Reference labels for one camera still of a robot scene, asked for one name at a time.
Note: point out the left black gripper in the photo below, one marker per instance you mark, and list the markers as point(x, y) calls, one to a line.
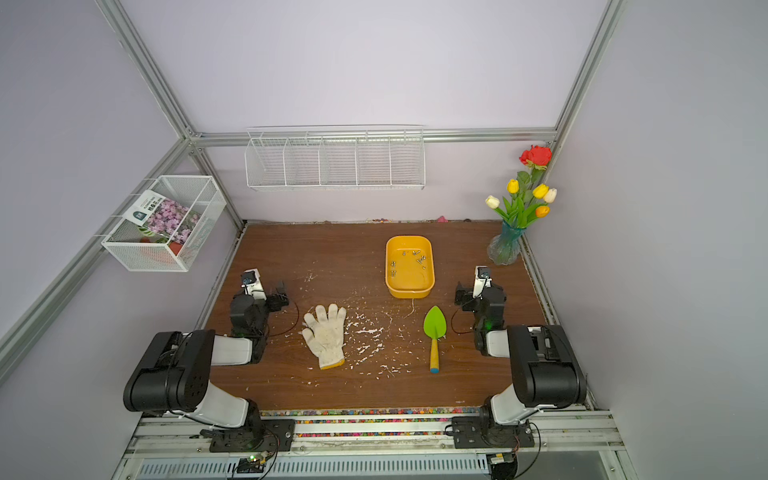
point(274, 302)

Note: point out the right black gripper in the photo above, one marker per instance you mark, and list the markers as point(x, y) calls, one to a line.
point(467, 304)

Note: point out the green trowel yellow handle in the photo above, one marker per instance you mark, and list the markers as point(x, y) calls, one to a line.
point(435, 327)

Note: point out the white cotton work glove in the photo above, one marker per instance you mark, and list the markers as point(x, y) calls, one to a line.
point(324, 335)

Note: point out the yellow plastic storage box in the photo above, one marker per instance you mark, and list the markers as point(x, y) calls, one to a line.
point(405, 278)

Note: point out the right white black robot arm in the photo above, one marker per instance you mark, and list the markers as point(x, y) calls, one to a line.
point(545, 374)

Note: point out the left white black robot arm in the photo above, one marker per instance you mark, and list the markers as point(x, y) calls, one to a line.
point(173, 375)

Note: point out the glass vase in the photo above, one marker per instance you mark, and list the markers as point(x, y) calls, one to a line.
point(504, 249)

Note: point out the artificial tulip rose bouquet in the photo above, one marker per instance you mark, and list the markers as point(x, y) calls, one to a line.
point(528, 199)

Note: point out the pink potted flowers with label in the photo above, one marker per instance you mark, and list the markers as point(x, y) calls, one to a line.
point(161, 220)

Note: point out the small green circuit board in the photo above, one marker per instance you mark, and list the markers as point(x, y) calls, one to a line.
point(251, 465)

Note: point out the right small circuit board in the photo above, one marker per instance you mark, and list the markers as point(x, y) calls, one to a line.
point(502, 466)

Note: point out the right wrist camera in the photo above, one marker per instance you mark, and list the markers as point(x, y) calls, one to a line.
point(481, 279)

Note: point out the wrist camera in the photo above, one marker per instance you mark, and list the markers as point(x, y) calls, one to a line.
point(251, 284)
point(481, 279)

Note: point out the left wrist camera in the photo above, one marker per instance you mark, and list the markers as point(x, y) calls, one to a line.
point(251, 284)

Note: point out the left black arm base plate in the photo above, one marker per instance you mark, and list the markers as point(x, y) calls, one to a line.
point(270, 435)

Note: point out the small white wire basket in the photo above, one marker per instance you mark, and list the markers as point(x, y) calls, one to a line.
point(197, 192)

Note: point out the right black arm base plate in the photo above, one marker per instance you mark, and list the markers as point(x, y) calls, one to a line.
point(474, 432)

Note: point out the long white wire shelf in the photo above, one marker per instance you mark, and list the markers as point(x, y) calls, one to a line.
point(343, 157)

